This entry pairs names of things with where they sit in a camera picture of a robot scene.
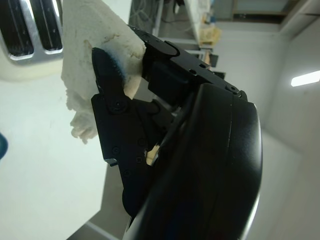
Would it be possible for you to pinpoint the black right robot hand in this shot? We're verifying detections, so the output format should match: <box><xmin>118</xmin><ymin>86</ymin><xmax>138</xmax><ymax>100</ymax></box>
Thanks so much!
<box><xmin>91</xmin><ymin>24</ymin><xmax>263</xmax><ymax>240</ymax></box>

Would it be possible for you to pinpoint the slice of bread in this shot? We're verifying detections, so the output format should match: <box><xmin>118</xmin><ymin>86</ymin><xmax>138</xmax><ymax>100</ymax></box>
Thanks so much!
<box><xmin>60</xmin><ymin>0</ymin><xmax>160</xmax><ymax>166</ymax></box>

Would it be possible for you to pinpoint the blue plastic tray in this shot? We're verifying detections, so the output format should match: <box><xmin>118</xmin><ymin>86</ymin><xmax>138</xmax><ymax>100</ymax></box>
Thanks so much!
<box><xmin>0</xmin><ymin>132</ymin><xmax>9</xmax><ymax>161</ymax></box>

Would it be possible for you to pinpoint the cream white two-slot toaster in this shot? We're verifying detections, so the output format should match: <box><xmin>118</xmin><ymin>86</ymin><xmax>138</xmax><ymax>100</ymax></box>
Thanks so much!
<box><xmin>0</xmin><ymin>0</ymin><xmax>65</xmax><ymax>82</ymax></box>

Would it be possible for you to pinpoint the ceiling light panel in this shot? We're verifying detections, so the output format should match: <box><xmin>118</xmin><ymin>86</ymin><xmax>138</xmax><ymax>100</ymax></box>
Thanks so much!
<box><xmin>291</xmin><ymin>71</ymin><xmax>320</xmax><ymax>88</ymax></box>

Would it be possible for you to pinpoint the cardboard box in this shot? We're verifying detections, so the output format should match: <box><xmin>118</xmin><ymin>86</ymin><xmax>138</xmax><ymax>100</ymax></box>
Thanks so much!
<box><xmin>199</xmin><ymin>26</ymin><xmax>223</xmax><ymax>48</ymax></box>

